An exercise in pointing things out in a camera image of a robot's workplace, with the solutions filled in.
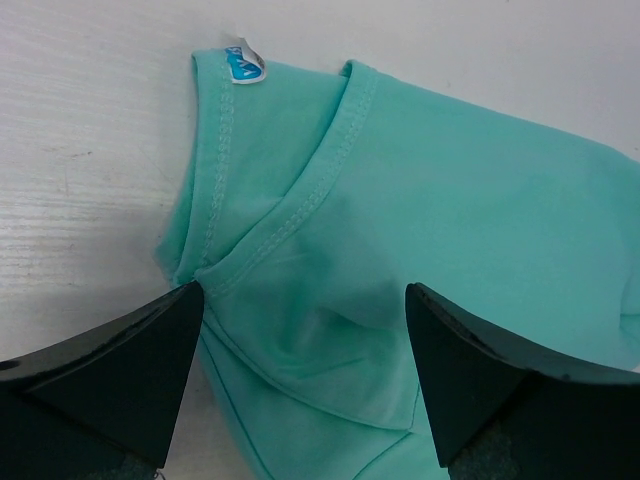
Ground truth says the white shirt neck label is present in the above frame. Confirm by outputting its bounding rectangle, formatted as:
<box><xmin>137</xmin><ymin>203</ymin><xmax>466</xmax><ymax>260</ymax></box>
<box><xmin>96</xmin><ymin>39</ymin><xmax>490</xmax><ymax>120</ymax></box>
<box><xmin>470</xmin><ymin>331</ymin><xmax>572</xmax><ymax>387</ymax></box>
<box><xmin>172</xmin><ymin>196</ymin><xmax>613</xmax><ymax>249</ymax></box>
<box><xmin>224</xmin><ymin>37</ymin><xmax>267</xmax><ymax>85</ymax></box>

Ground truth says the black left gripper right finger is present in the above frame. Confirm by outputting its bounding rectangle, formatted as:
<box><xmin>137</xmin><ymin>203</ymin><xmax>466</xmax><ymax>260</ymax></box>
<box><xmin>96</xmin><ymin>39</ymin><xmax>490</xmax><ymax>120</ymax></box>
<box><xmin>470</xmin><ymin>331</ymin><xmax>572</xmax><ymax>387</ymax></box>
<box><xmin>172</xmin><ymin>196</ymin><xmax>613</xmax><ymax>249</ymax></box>
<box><xmin>405</xmin><ymin>283</ymin><xmax>639</xmax><ymax>480</ymax></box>

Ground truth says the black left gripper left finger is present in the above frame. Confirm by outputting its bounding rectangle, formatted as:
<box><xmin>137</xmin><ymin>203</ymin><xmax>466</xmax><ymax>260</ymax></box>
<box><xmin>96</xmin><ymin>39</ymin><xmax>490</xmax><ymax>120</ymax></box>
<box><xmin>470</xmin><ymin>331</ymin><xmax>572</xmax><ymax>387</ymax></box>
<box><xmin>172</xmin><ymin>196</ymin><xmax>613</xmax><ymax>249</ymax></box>
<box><xmin>1</xmin><ymin>282</ymin><xmax>204</xmax><ymax>479</ymax></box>

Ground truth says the mint green t-shirt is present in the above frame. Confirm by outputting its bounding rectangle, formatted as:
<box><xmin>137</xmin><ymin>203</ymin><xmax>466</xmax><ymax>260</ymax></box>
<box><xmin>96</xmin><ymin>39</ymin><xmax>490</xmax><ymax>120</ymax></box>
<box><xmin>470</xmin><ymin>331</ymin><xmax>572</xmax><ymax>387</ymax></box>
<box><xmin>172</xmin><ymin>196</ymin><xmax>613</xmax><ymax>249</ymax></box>
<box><xmin>157</xmin><ymin>49</ymin><xmax>639</xmax><ymax>479</ymax></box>

